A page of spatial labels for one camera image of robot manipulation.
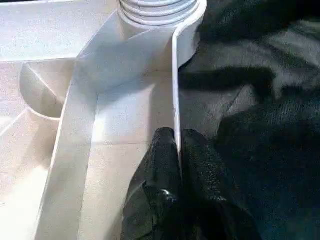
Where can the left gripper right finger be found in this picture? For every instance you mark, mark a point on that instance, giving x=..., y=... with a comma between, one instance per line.
x=215, y=200

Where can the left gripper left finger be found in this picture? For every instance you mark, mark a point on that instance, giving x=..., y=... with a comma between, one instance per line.
x=157, y=200

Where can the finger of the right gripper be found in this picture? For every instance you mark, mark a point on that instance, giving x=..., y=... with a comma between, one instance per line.
x=280, y=170

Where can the white plastic table top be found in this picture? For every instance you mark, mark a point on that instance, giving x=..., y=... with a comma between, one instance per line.
x=75, y=75

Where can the white plastic table leg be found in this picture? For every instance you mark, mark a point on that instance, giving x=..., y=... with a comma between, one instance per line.
x=157, y=10

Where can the black work mat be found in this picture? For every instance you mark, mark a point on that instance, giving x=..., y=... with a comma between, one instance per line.
x=235, y=60

